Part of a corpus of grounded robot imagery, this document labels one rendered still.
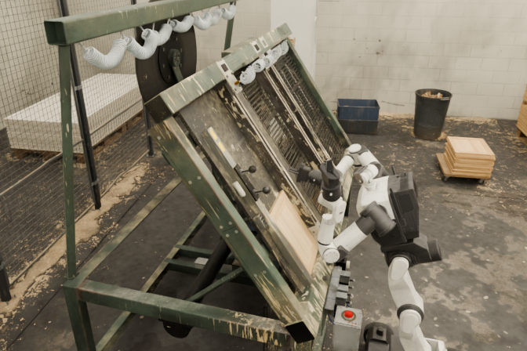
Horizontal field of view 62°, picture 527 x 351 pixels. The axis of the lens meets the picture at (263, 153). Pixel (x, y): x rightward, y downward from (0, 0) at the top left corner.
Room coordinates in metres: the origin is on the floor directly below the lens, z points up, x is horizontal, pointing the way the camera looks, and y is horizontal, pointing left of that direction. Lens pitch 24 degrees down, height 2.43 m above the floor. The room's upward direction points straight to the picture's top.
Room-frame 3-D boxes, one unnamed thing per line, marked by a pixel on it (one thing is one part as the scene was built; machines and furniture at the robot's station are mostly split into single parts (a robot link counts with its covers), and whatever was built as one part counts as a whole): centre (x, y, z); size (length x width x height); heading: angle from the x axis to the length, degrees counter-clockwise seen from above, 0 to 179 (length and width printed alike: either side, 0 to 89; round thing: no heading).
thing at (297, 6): (6.32, -0.43, 1.03); 0.61 x 0.58 x 2.05; 170
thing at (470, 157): (4.85, -2.41, 0.20); 0.61 x 0.53 x 0.40; 170
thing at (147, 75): (2.80, 0.57, 1.85); 0.80 x 0.06 x 0.80; 164
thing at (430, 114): (6.16, -2.44, 0.33); 0.52 x 0.51 x 0.65; 170
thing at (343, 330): (1.55, -0.39, 0.84); 0.12 x 0.12 x 0.18; 74
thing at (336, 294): (1.99, -0.45, 0.69); 0.50 x 0.14 x 0.24; 164
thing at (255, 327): (2.78, 0.14, 0.41); 2.20 x 1.38 x 0.83; 164
